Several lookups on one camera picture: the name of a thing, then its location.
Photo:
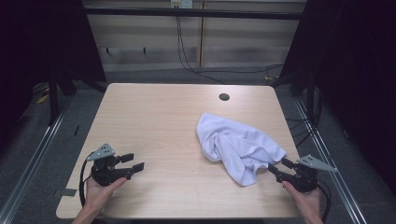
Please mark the white wall socket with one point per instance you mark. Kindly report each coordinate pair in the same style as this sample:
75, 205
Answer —
181, 3

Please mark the black floor tape strip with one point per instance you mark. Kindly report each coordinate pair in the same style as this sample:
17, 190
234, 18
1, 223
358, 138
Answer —
76, 130

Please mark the black metal stand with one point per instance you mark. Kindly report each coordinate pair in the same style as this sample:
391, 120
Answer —
53, 99
310, 96

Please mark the white towel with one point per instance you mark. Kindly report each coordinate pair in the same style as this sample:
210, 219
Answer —
233, 146

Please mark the person's left hand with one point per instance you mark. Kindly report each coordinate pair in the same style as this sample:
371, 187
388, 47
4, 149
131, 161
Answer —
99, 194

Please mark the dark curtain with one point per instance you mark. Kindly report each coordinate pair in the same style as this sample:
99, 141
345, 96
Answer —
40, 46
358, 77

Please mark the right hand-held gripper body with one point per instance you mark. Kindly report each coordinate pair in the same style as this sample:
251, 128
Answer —
306, 179

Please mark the yellow object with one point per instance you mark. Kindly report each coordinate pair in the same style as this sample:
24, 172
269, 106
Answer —
42, 99

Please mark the metal floor rail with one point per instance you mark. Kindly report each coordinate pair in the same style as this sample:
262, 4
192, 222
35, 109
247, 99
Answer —
330, 155
31, 161

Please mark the grey tape piece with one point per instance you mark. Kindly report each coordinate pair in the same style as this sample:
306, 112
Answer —
68, 192

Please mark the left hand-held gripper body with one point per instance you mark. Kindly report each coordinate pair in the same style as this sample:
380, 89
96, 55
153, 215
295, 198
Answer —
102, 172

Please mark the black horizontal bar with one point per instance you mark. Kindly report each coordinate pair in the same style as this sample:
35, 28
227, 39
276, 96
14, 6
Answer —
193, 13

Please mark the wooden wall post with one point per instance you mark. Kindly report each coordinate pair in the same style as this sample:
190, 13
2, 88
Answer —
201, 37

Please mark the person's right hand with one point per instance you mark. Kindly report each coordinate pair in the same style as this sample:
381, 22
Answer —
308, 200

